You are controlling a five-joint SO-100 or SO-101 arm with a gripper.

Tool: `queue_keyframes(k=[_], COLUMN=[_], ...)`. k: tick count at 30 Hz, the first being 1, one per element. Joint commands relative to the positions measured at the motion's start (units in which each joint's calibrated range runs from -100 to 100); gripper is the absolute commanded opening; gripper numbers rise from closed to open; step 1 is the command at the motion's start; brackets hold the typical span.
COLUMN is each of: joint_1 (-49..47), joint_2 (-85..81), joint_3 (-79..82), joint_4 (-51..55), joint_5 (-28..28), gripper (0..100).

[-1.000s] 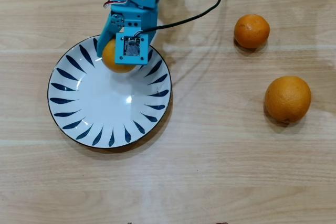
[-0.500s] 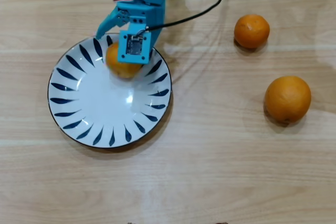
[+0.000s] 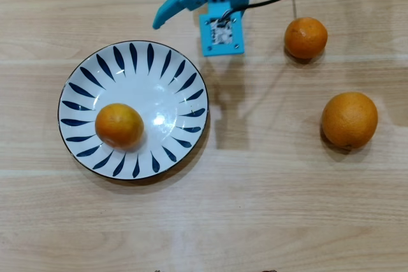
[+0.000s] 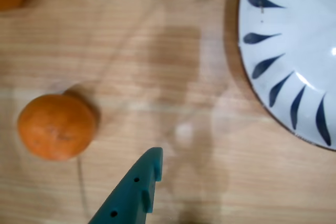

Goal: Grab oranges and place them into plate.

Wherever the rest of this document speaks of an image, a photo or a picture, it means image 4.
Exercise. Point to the white plate with blue strokes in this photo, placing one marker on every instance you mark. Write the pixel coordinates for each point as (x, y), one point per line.
(302, 37)

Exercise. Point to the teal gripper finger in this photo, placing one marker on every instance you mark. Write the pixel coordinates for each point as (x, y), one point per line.
(128, 195)

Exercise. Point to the small deep orange mandarin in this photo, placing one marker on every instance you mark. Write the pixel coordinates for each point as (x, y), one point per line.
(56, 127)

